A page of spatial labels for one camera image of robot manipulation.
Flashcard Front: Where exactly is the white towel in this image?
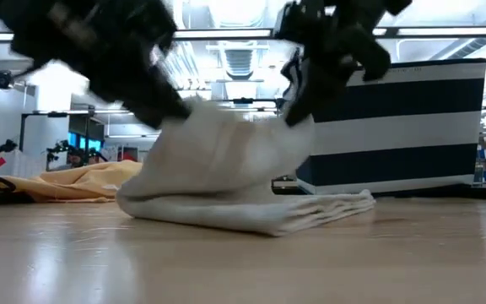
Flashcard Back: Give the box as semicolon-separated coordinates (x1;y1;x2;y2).
116;96;377;237

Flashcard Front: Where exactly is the blue lit monitor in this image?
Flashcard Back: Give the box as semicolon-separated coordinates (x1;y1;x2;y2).
67;131;103;152

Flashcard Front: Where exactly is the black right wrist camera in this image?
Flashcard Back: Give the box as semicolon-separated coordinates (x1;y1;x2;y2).
274;0;327;43

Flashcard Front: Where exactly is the orange towel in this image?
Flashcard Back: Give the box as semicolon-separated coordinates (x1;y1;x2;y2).
0;160;143;204

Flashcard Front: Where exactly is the navy white striped fabric bin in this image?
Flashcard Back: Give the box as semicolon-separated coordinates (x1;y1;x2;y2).
283;58;486;196

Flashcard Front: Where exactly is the black thin metal stand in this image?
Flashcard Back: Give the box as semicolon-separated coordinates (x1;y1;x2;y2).
221;97;286;111

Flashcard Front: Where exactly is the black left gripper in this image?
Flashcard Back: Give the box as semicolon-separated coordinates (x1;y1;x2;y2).
0;0;193;130

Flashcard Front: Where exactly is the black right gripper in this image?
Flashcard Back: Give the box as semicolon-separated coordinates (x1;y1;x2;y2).
285;0;413;126

